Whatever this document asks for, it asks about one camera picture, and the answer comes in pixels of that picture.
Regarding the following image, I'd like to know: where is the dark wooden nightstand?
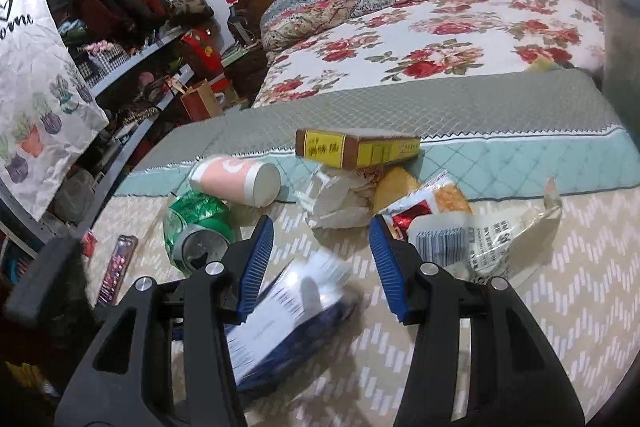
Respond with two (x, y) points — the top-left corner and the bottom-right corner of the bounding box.
(220, 44), (271, 110)

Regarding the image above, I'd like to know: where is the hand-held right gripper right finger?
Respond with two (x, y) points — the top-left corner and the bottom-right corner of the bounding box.
(368, 213), (586, 427)

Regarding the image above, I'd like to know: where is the pink paper cup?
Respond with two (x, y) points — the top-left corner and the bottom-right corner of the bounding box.
(188, 155), (282, 208)

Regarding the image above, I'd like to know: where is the floral bed sheet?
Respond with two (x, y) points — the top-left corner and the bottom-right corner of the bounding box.
(250, 0), (608, 108)

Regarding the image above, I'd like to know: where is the smartphone in dark case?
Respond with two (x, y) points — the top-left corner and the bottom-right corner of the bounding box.
(95, 234), (139, 308)

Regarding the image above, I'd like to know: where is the blue carton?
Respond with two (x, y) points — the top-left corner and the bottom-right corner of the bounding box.
(225, 251), (363, 395)

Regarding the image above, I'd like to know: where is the white cactus print bag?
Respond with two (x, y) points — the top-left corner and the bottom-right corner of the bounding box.
(0, 0), (111, 223)

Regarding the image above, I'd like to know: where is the red gift bag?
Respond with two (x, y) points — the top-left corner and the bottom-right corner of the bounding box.
(181, 27), (223, 80)

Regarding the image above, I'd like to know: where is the crushed green can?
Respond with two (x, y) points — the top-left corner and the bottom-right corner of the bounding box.
(162, 189), (237, 279)

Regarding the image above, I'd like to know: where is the brown yellow cardboard box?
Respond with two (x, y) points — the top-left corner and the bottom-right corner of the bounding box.
(295, 128), (422, 171)

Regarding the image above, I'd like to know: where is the houndstooth pattern bag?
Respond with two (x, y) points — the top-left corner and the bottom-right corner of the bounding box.
(80, 42), (126, 72)

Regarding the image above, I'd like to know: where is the white tissue paper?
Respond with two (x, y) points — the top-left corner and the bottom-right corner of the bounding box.
(292, 166), (381, 229)

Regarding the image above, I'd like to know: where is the brown handbag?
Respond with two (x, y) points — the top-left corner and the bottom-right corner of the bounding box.
(167, 0), (215, 28)

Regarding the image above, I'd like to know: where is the white orange snack wrapper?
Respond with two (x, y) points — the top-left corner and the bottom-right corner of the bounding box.
(382, 171), (565, 285)

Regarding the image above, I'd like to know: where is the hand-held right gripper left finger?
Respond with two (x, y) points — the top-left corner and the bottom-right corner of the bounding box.
(52, 214), (276, 427)

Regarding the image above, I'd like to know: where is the grey shelving rack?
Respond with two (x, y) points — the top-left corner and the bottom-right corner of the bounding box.
(0, 0), (201, 258)

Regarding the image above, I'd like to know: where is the chevron patterned tablecloth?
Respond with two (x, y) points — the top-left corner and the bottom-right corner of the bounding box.
(85, 69), (640, 427)

